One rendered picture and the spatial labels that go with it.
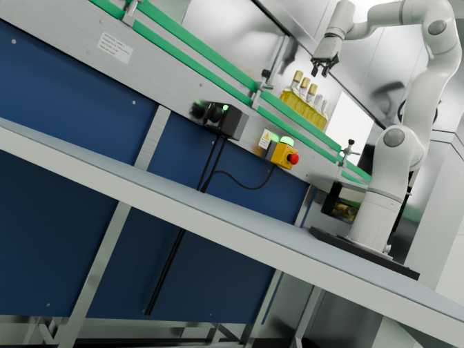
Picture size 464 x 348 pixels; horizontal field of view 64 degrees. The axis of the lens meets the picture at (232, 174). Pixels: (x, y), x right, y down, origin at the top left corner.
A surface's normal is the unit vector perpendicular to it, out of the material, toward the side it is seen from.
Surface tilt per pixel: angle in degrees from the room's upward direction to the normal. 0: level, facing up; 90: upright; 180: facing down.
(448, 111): 90
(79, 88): 90
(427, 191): 90
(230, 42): 90
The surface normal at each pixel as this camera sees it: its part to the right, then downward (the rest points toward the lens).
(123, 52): 0.64, 0.23
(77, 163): -0.11, -0.08
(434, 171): -0.67, -0.30
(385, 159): -0.75, 0.32
